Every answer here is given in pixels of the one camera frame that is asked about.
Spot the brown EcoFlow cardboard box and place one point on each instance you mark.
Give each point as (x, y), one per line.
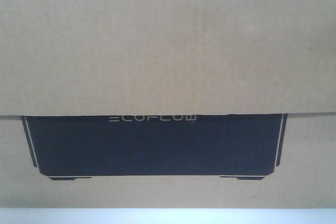
(99, 57)

